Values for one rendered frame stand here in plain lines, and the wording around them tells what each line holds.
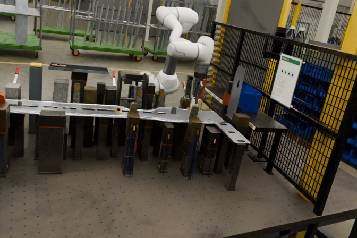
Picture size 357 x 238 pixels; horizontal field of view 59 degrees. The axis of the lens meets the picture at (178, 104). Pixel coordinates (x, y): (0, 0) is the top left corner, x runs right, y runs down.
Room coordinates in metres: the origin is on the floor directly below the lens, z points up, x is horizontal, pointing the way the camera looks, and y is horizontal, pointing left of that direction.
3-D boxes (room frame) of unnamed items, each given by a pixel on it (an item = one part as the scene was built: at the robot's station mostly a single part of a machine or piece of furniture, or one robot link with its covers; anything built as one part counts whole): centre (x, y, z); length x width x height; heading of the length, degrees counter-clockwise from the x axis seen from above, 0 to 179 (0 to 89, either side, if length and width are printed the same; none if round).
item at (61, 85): (1.84, 0.71, 0.90); 0.13 x 0.08 x 0.41; 19
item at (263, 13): (4.47, -0.78, 1.00); 1.34 x 0.14 x 2.00; 28
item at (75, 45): (8.77, 2.22, 0.89); 1.90 x 1.00 x 1.77; 115
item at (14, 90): (1.75, 0.96, 0.88); 0.12 x 0.07 x 0.36; 19
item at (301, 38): (2.13, -0.71, 1.53); 0.07 x 0.07 x 0.20
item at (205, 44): (1.92, -0.09, 1.42); 0.13 x 0.11 x 0.16; 124
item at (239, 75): (2.00, -0.35, 1.17); 0.12 x 0.01 x 0.34; 19
